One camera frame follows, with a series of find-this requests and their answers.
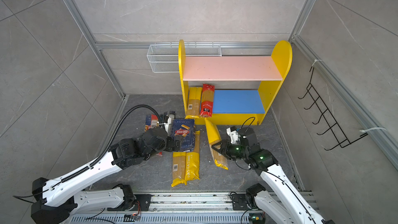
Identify red blue spaghetti pack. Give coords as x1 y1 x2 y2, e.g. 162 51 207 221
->
144 114 159 132

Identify blue Barilla pasta bag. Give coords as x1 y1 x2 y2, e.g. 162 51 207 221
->
172 119 195 152

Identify yellow spaghetti pack white lettering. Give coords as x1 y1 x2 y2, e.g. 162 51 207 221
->
185 131 200 181

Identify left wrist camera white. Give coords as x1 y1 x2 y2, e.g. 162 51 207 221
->
164 114 175 129

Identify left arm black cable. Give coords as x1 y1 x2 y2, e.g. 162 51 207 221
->
58 104 162 184

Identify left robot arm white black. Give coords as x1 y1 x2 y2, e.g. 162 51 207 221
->
31 127 182 224

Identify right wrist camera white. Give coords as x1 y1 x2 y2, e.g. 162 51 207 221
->
227 126 240 145

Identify black wire hook rack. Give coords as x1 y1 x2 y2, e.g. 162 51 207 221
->
298 67 368 151

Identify white wire mesh basket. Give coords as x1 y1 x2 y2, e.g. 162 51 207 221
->
147 44 222 73

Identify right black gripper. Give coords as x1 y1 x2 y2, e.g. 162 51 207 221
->
212 138 250 160

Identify yellow pink blue shelf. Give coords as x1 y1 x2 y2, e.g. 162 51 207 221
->
178 40 293 125

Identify yellow spaghetti pack top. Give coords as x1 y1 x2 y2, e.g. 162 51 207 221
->
186 87 202 119

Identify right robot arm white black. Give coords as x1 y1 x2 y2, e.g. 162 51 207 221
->
207 127 333 224

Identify dark label spaghetti pack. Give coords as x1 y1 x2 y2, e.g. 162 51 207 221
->
164 111 175 133

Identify yellow spaghetti pack barcode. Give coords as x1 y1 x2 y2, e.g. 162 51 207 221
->
205 118 229 170

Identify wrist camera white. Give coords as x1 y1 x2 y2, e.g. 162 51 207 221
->
227 126 240 145
164 114 175 129

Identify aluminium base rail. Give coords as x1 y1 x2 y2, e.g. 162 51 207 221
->
65 192 296 224

